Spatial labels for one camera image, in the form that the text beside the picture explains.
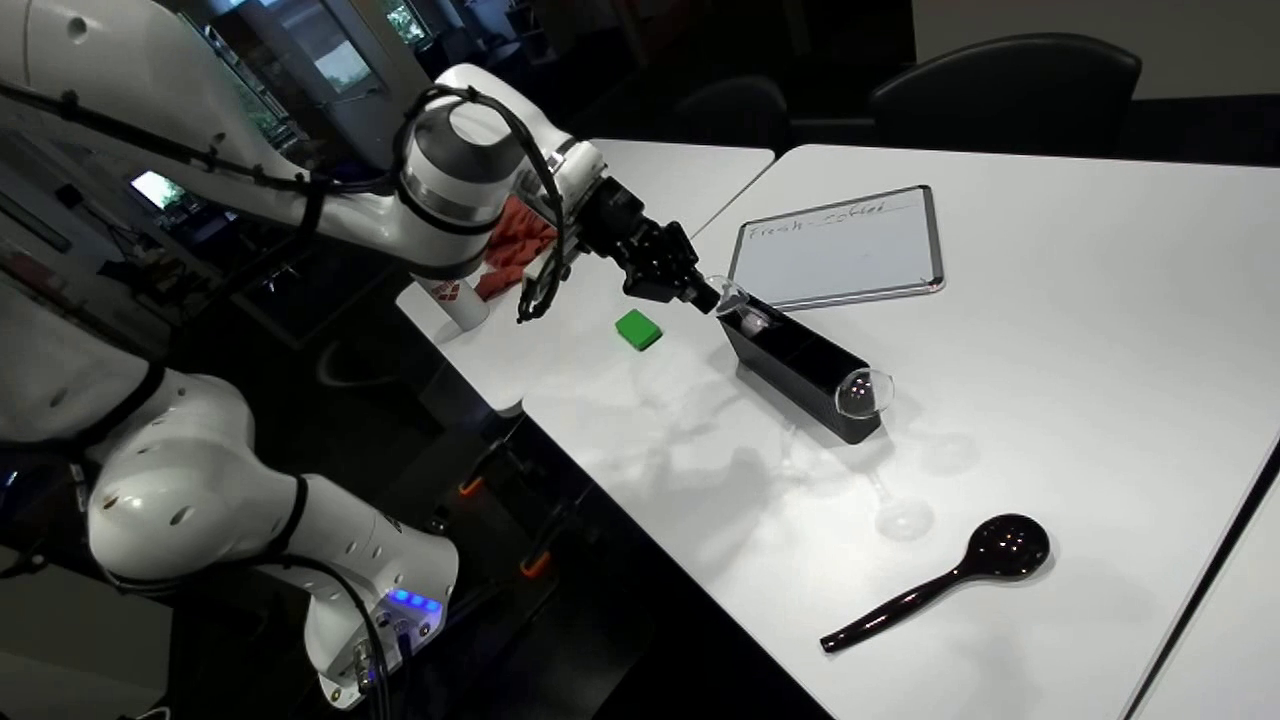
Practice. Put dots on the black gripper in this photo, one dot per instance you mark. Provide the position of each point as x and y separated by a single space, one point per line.
657 259

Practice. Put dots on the clear plastic spoon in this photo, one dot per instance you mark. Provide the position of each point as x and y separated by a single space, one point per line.
861 393

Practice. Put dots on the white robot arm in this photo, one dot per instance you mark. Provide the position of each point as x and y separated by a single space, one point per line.
164 464

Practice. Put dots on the black slotted spoon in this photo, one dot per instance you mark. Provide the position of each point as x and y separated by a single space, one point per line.
1007 544

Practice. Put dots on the green block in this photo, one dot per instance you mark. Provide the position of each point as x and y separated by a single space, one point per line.
637 331

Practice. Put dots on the black rectangular box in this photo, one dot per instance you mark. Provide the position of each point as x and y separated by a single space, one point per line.
798 362

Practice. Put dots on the small whiteboard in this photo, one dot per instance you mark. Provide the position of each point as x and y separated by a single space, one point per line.
859 248

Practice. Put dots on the red cloth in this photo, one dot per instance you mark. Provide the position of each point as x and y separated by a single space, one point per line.
515 246

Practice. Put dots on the dark office chair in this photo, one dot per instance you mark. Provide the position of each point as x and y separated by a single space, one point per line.
1034 84

